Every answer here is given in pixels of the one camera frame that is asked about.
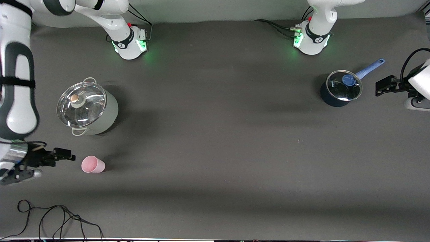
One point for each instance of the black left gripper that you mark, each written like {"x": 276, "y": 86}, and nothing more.
{"x": 398, "y": 85}

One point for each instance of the dark blue saucepan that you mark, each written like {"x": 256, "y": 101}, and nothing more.
{"x": 331, "y": 99}

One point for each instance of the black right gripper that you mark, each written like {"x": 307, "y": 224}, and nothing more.
{"x": 37, "y": 157}

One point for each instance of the pink plastic cup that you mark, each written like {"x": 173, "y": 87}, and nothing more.
{"x": 92, "y": 164}

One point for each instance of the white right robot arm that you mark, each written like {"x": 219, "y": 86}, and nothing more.
{"x": 13, "y": 30}

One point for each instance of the glass lid with blue knob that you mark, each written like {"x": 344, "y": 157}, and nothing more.
{"x": 342, "y": 87}

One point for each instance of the dark grey table mat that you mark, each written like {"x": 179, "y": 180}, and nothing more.
{"x": 215, "y": 134}

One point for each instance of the grey-green stock pot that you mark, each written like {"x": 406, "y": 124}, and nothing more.
{"x": 100, "y": 117}

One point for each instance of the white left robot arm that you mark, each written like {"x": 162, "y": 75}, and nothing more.
{"x": 319, "y": 20}

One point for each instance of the glass lid with wooden knob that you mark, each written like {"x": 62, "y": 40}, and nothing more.
{"x": 80, "y": 106}

